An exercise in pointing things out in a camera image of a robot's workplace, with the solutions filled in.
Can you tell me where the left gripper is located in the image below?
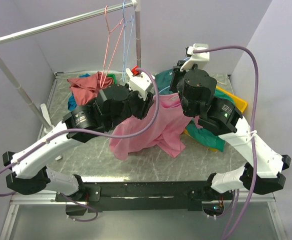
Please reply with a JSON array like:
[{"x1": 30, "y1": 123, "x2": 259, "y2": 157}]
[{"x1": 107, "y1": 78, "x2": 155, "y2": 130}]

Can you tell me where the blue wire hanger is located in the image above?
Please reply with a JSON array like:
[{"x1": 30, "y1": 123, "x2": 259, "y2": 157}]
[
  {"x1": 157, "y1": 56, "x2": 189, "y2": 97},
  {"x1": 120, "y1": 0, "x2": 134, "y2": 83}
]

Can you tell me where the pink t shirt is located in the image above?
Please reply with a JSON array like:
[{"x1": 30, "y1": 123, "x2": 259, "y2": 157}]
[{"x1": 110, "y1": 93, "x2": 192, "y2": 160}]

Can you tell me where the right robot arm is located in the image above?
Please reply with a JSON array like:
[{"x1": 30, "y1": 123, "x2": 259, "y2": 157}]
[{"x1": 170, "y1": 60, "x2": 291, "y2": 200}]

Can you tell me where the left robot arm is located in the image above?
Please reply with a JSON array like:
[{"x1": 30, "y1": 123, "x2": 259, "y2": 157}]
[{"x1": 4, "y1": 84, "x2": 154, "y2": 201}]

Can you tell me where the red t shirt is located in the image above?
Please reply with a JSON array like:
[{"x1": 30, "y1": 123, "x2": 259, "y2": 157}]
[{"x1": 67, "y1": 71, "x2": 114, "y2": 106}]

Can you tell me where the green enterprise t shirt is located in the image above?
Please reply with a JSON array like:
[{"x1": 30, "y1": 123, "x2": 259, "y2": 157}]
[{"x1": 185, "y1": 88, "x2": 236, "y2": 153}]

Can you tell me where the green plastic tray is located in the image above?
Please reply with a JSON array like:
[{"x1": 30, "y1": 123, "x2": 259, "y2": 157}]
[{"x1": 106, "y1": 73, "x2": 117, "y2": 84}]

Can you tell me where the teal cloth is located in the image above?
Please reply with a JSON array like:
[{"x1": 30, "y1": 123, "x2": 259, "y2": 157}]
[{"x1": 68, "y1": 73, "x2": 90, "y2": 111}]

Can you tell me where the yellow plastic tray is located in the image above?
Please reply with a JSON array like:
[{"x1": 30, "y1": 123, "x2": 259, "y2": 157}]
[{"x1": 183, "y1": 86, "x2": 248, "y2": 153}]

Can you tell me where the black base bar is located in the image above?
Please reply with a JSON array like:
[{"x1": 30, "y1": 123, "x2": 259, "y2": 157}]
[{"x1": 55, "y1": 181, "x2": 233, "y2": 217}]

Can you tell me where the white clothes rack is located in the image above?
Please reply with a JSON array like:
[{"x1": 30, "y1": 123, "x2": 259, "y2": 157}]
[{"x1": 0, "y1": 0, "x2": 141, "y2": 133}]

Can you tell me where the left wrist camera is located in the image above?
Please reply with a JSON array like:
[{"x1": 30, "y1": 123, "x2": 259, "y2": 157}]
[{"x1": 125, "y1": 68, "x2": 153, "y2": 101}]

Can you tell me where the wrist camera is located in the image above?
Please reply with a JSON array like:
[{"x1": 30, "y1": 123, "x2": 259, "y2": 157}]
[
  {"x1": 180, "y1": 43, "x2": 210, "y2": 72},
  {"x1": 125, "y1": 68, "x2": 153, "y2": 101}
]

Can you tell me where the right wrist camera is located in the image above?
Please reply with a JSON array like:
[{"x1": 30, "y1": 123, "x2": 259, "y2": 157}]
[{"x1": 180, "y1": 43, "x2": 210, "y2": 72}]

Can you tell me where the pink wire hanger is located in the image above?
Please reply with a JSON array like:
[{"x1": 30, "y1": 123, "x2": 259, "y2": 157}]
[{"x1": 99, "y1": 5, "x2": 124, "y2": 89}]

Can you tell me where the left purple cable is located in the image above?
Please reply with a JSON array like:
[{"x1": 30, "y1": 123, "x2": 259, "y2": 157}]
[{"x1": 0, "y1": 67, "x2": 160, "y2": 197}]

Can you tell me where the purple cable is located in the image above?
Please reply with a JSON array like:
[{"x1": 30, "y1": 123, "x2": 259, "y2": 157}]
[
  {"x1": 0, "y1": 67, "x2": 160, "y2": 197},
  {"x1": 193, "y1": 44, "x2": 258, "y2": 240}
]

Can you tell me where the aluminium rail frame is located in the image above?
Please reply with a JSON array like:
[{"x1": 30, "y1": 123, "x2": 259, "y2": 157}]
[{"x1": 0, "y1": 191, "x2": 65, "y2": 240}]

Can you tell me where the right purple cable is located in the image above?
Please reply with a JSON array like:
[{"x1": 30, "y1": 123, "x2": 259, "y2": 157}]
[{"x1": 193, "y1": 44, "x2": 258, "y2": 240}]

